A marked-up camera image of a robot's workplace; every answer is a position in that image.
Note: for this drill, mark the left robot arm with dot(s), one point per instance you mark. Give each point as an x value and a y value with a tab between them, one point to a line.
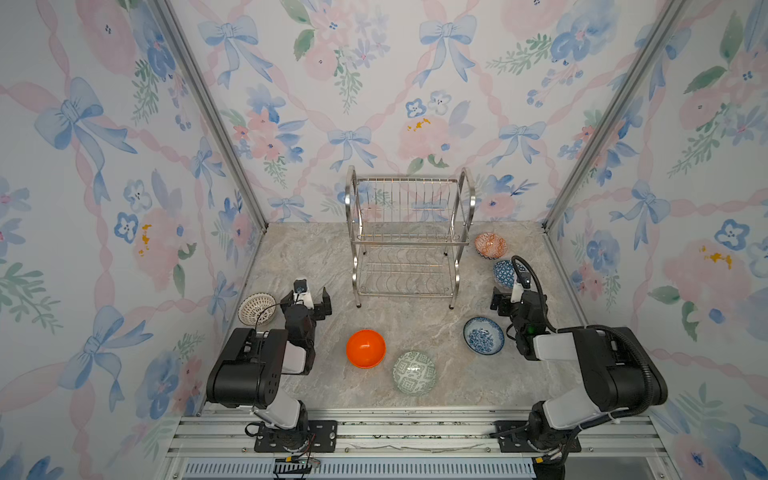
281	342

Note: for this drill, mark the steel two-tier dish rack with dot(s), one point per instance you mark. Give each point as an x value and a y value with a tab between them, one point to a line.
408	234

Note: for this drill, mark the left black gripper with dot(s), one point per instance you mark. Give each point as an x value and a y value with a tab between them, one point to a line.
306	308

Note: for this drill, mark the blue triangle patterned bowl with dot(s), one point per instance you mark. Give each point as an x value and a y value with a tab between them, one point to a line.
504	273

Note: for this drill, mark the green patterned ceramic bowl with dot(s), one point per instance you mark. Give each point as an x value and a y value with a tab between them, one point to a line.
414	373

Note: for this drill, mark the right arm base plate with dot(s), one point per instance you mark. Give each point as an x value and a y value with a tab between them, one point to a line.
517	436

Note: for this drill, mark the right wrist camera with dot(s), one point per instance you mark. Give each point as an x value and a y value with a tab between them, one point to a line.
522	281

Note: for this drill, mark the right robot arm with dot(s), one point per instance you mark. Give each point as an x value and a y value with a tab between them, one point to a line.
619	379

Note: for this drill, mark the aluminium mounting rail frame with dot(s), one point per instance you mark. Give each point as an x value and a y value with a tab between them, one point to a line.
421	443

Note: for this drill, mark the blue floral ceramic bowl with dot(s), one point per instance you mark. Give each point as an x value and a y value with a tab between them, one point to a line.
483	336

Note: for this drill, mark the orange plastic bowl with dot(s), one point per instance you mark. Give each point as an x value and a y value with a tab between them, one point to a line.
366	349

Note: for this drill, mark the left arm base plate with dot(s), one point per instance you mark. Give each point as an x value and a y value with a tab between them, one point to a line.
309	436

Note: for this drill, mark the red patterned ceramic bowl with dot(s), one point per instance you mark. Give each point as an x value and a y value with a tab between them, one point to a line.
490	245

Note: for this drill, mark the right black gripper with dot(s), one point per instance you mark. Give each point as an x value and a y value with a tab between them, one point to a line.
516	306

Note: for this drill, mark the white mesh strainer basket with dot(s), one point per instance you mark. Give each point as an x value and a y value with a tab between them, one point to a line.
257	309

